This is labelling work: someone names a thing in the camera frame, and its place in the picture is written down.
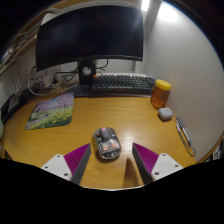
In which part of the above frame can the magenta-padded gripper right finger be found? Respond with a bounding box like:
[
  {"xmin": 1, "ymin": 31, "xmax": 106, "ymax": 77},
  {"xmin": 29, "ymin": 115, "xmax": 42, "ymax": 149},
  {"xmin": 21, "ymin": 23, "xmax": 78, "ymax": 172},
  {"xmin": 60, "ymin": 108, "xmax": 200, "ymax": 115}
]
[{"xmin": 132, "ymin": 142, "xmax": 185, "ymax": 185}]

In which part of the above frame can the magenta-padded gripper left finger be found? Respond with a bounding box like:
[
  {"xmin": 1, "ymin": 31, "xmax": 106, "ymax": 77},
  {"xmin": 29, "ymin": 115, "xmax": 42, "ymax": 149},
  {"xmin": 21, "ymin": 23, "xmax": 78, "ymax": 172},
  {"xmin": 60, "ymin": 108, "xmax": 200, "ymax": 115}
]
[{"xmin": 40, "ymin": 143, "xmax": 92, "ymax": 186}]

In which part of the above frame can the transparent computer mouse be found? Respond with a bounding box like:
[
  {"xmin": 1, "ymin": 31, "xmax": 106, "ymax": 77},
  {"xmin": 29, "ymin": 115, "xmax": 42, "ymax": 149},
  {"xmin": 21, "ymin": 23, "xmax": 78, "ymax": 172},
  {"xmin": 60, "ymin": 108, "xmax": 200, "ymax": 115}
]
[{"xmin": 92, "ymin": 126, "xmax": 122, "ymax": 160}]

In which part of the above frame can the flower print mouse pad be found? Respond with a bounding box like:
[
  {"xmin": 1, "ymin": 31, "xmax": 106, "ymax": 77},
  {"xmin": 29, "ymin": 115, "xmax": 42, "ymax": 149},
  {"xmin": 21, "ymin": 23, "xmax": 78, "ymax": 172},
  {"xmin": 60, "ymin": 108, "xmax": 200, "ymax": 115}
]
[{"xmin": 25, "ymin": 92, "xmax": 75, "ymax": 131}]

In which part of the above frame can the small grey earbuds case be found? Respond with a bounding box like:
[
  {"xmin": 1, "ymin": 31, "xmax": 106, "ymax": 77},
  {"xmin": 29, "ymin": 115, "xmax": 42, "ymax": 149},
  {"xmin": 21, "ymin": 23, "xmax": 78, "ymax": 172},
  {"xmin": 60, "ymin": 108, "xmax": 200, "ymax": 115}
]
[{"xmin": 157, "ymin": 106, "xmax": 174, "ymax": 122}]

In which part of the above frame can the orange jar with yellow lid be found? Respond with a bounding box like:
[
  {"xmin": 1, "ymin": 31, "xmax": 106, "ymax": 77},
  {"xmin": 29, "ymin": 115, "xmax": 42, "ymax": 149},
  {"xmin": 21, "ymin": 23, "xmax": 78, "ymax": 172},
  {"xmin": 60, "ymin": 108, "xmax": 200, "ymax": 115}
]
[{"xmin": 149, "ymin": 79, "xmax": 172, "ymax": 110}]

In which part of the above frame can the dark grey keyboard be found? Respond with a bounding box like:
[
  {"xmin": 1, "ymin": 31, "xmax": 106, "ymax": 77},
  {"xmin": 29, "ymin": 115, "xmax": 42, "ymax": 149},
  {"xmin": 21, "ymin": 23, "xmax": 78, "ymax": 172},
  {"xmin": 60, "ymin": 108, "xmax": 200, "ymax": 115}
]
[{"xmin": 90, "ymin": 74, "xmax": 157, "ymax": 96}]

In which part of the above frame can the white power strip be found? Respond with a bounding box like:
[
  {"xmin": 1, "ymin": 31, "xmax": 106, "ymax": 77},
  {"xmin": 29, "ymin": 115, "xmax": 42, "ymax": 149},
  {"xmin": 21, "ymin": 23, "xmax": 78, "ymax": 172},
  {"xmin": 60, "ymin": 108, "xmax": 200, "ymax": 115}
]
[{"xmin": 39, "ymin": 73, "xmax": 64, "ymax": 88}]

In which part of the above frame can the black desktop stand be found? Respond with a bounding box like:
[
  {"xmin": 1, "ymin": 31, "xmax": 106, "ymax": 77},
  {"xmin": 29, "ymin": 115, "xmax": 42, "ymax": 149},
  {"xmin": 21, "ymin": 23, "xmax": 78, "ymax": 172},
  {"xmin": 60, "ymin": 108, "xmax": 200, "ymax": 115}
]
[{"xmin": 0, "ymin": 88, "xmax": 33, "ymax": 124}]

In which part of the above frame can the silver mini computer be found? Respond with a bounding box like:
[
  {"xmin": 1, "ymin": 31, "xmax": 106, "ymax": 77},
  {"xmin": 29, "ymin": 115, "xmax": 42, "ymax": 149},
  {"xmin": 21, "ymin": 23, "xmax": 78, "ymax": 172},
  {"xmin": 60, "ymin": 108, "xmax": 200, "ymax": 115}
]
[{"xmin": 7, "ymin": 93, "xmax": 21, "ymax": 113}]

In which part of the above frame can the black computer monitor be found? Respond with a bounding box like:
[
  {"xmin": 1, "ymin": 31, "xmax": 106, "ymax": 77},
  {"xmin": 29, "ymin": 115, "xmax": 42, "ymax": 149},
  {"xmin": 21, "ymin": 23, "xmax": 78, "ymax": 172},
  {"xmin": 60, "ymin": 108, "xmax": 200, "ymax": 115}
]
[{"xmin": 35, "ymin": 4, "xmax": 145, "ymax": 98}]

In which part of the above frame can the white ceiling light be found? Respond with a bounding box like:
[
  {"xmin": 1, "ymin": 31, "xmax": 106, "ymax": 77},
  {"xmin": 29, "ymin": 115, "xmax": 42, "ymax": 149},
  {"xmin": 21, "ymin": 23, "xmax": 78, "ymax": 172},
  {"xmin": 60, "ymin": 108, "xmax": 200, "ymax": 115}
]
[{"xmin": 140, "ymin": 0, "xmax": 151, "ymax": 13}]

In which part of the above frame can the pen with lanyard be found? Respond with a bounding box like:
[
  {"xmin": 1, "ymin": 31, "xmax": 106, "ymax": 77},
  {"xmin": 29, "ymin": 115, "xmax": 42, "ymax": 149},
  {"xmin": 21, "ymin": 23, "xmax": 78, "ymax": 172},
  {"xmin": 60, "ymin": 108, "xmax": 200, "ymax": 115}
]
[{"xmin": 175, "ymin": 117, "xmax": 197, "ymax": 158}]

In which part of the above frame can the white cable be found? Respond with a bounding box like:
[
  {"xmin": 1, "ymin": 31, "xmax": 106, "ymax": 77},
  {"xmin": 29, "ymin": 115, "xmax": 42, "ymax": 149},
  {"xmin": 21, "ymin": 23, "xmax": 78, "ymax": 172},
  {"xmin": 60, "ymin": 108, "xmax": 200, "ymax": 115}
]
[{"xmin": 27, "ymin": 74, "xmax": 68, "ymax": 97}]

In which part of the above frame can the wooden wall shelf unit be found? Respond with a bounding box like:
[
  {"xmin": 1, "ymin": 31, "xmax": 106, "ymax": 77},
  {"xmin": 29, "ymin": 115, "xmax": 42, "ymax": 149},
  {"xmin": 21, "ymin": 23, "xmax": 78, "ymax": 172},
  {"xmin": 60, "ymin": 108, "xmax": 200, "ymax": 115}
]
[{"xmin": 0, "ymin": 29, "xmax": 39, "ymax": 75}]

